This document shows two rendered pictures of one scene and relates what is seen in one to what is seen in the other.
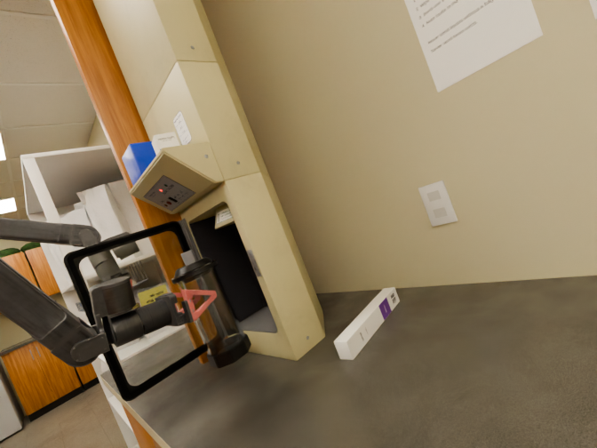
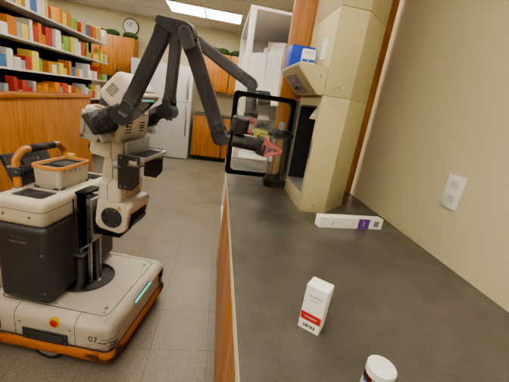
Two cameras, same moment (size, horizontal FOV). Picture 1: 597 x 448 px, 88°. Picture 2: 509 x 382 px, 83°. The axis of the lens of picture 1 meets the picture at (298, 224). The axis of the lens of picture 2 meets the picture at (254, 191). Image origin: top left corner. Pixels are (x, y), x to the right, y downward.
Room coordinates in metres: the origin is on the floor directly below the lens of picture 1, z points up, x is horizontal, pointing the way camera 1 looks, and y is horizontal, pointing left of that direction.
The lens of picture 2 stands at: (-0.32, -0.32, 1.35)
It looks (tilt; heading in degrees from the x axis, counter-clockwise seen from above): 17 degrees down; 33
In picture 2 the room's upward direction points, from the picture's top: 9 degrees clockwise
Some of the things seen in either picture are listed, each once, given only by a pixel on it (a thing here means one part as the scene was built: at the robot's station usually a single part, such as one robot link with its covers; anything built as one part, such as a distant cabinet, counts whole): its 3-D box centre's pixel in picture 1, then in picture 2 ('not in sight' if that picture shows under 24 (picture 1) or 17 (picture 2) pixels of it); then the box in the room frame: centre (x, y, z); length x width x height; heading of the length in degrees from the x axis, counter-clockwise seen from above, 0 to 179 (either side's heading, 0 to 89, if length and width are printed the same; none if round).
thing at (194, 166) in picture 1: (171, 186); (299, 80); (0.83, 0.27, 1.46); 0.32 x 0.11 x 0.10; 41
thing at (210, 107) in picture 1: (246, 214); (333, 120); (0.95, 0.14, 1.33); 0.32 x 0.25 x 0.77; 41
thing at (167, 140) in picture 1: (167, 148); (307, 58); (0.78, 0.23, 1.54); 0.05 x 0.05 x 0.06; 32
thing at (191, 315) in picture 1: (194, 301); (270, 148); (0.68, 0.27, 1.18); 0.09 x 0.07 x 0.07; 132
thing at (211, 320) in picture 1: (211, 309); (276, 158); (0.73, 0.27, 1.14); 0.11 x 0.11 x 0.21
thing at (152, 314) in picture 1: (156, 315); (252, 143); (0.66, 0.35, 1.18); 0.10 x 0.07 x 0.07; 42
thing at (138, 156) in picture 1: (149, 163); (299, 58); (0.89, 0.33, 1.56); 0.10 x 0.10 x 0.09; 41
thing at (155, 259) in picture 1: (154, 301); (260, 136); (0.86, 0.45, 1.19); 0.30 x 0.01 x 0.40; 134
